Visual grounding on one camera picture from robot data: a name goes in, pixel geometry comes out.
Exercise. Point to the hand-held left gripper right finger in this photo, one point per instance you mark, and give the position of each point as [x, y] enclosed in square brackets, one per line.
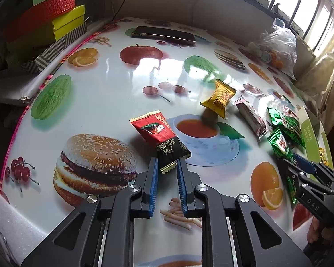
[181, 189]

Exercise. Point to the green white cardboard box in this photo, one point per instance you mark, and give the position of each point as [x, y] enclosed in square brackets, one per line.
[311, 133]

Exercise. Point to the window with metal bars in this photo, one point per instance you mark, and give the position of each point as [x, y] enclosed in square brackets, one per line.
[309, 8]

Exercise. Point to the red box with green lid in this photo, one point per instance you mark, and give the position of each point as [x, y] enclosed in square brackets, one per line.
[44, 11]

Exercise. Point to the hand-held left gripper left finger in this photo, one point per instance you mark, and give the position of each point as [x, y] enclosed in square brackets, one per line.
[153, 183]

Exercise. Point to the black phone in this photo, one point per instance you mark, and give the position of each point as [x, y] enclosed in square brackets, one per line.
[164, 34]

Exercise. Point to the black white striped box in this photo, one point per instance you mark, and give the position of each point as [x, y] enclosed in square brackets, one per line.
[61, 50]

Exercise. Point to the orange wrapped item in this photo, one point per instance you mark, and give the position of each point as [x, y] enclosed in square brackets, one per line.
[277, 61]

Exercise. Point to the yellow candy packet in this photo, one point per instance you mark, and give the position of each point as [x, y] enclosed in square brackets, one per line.
[218, 100]

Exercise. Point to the red black candy packet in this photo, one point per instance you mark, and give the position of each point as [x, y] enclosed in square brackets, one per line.
[156, 133]

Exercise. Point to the yellow-green box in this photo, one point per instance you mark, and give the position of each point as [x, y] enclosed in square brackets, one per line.
[69, 19]

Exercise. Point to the white foam sheet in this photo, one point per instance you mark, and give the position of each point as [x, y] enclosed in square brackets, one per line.
[16, 222]

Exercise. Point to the cream patterned curtain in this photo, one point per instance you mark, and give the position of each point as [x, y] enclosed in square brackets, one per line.
[325, 89]

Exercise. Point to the small round sealed cup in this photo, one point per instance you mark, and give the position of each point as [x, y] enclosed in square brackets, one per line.
[267, 55]

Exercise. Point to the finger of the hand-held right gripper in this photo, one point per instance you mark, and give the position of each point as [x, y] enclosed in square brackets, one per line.
[304, 163]
[291, 173]

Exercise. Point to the clear plastic bag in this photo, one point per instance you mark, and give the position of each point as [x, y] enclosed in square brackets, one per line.
[281, 41]

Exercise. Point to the person's right hand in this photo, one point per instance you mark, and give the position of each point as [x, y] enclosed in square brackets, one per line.
[316, 230]

